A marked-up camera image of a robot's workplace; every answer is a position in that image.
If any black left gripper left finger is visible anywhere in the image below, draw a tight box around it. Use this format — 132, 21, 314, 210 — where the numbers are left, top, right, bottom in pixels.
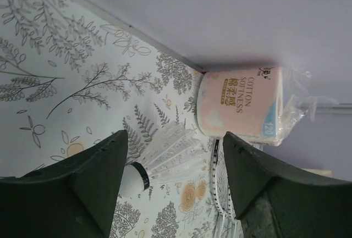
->
1, 130, 128, 237

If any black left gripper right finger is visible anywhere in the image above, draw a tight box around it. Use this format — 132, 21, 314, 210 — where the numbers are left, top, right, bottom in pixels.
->
223, 132, 351, 237

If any white shuttlecock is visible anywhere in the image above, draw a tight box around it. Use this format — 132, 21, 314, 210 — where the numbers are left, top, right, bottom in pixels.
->
119, 121, 206, 198

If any left badminton racket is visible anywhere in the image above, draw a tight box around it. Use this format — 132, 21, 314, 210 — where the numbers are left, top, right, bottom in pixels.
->
211, 139, 241, 237

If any pink toilet paper roll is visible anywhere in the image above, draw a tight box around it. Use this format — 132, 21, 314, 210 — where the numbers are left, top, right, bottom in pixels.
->
195, 66, 314, 147

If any floral table mat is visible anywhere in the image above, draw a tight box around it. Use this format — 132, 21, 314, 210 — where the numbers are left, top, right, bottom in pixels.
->
1, 0, 218, 237

